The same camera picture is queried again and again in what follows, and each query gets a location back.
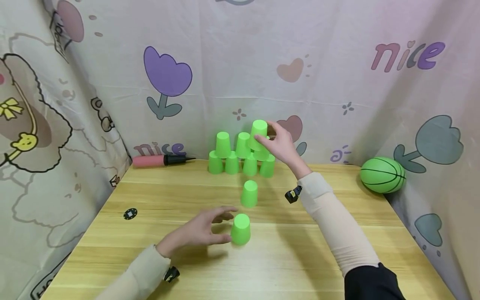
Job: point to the person's left hand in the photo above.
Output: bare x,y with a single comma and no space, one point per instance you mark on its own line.
191,233

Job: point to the person's right hand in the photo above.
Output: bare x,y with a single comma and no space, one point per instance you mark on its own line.
287,152

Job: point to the person's left fingers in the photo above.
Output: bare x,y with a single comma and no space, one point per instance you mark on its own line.
225,218

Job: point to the person's right thumb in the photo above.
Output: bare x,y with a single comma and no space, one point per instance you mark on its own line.
264,143

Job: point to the person's left index finger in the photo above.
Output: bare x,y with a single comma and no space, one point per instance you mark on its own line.
225,209

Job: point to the person's left thumb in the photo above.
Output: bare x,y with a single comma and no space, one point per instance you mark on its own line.
221,239

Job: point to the person's right index finger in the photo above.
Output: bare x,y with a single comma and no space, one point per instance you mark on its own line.
275,127

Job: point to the green plastic cup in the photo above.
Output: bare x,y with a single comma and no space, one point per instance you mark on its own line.
258,133
241,230
249,195

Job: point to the person's left forearm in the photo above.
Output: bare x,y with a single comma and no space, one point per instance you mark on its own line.
138,275

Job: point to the person's right forearm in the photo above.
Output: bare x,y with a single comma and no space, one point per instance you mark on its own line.
337,225

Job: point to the pyramid of green cups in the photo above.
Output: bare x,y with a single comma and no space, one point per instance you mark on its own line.
231,164

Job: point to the black wrist band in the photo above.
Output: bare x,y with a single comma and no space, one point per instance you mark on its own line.
171,274
293,195

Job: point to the pink and black air pump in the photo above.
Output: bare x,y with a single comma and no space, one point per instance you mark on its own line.
157,160

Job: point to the black round token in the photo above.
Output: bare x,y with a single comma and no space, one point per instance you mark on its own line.
130,213

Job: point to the green basketball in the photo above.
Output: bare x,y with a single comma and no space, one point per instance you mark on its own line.
382,175

